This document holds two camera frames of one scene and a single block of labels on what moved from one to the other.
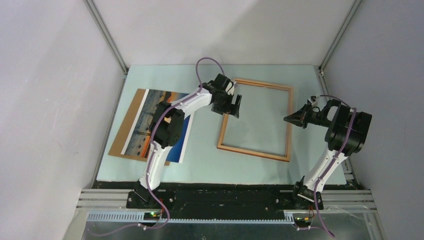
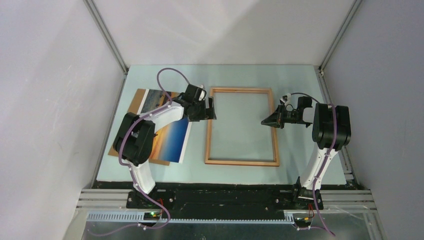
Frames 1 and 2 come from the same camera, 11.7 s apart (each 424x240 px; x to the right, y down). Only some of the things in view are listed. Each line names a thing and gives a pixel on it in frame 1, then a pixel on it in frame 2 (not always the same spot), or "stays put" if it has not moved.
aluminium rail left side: [99, 21] stays put
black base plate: [225, 204] stays put
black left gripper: [230, 108] to [207, 113]
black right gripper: [296, 118] to [276, 119]
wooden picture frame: [247, 151] to [271, 162]
